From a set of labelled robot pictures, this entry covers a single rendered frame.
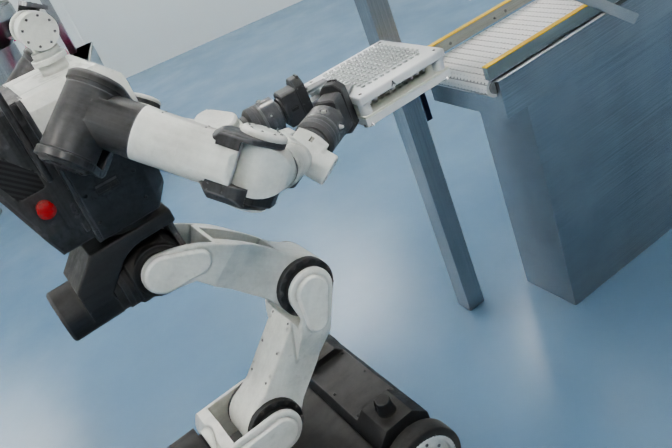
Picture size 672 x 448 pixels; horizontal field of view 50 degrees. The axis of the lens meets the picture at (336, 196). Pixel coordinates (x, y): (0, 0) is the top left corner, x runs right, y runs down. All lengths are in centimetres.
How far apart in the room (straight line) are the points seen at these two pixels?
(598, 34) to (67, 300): 137
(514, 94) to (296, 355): 80
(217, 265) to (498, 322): 101
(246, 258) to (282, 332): 23
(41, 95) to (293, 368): 85
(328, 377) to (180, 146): 102
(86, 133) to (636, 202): 162
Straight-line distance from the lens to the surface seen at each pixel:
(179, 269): 148
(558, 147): 197
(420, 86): 162
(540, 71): 180
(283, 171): 115
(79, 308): 148
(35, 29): 135
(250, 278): 159
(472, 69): 180
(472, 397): 204
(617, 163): 216
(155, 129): 113
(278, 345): 172
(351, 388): 191
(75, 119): 116
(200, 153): 111
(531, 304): 226
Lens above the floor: 147
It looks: 28 degrees down
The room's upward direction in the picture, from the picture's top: 22 degrees counter-clockwise
